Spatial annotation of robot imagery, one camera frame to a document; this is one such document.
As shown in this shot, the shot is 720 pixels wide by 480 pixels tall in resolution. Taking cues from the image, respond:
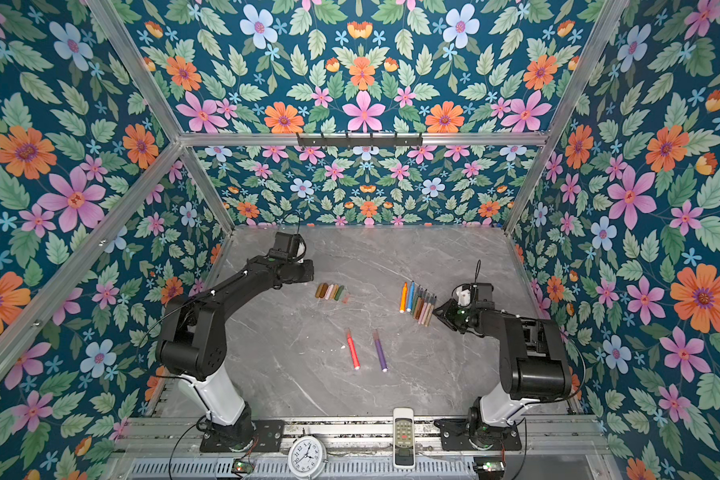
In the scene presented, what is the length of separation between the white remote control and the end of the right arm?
26cm

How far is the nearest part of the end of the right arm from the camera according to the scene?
2.44 feet

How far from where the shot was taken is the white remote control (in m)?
0.70
